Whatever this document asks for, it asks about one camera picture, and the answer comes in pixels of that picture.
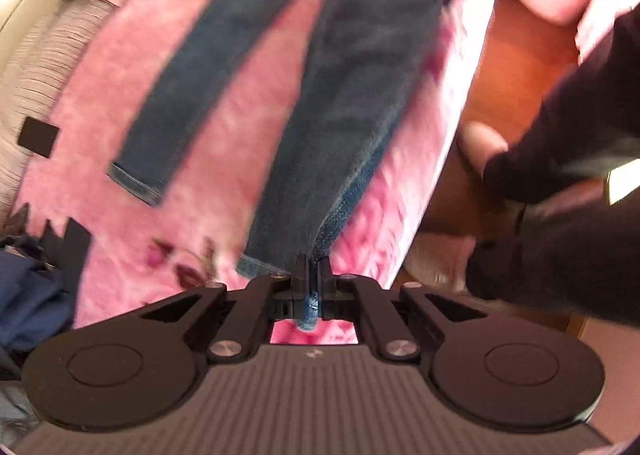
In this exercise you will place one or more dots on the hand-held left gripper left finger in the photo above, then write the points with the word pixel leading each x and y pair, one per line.
pixel 299 285

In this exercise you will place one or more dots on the light pink slipper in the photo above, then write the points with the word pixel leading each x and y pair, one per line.
pixel 480 145
pixel 440 260

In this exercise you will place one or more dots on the black flat rectangular object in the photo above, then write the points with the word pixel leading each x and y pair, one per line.
pixel 37 136

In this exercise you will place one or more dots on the pink floral blanket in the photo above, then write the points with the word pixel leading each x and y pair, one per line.
pixel 225 135

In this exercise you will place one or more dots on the light blue jeans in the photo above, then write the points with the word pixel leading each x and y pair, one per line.
pixel 10 405

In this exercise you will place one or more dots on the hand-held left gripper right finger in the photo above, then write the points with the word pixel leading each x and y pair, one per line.
pixel 326 285

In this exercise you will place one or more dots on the person's black trousers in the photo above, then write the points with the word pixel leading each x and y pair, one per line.
pixel 575 135

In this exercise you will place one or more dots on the blue denim jeans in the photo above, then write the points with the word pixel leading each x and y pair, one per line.
pixel 340 85

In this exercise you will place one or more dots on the navy cloth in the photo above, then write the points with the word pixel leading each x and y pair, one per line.
pixel 25 295

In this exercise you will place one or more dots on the white striped quilt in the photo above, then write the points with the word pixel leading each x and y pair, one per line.
pixel 50 60

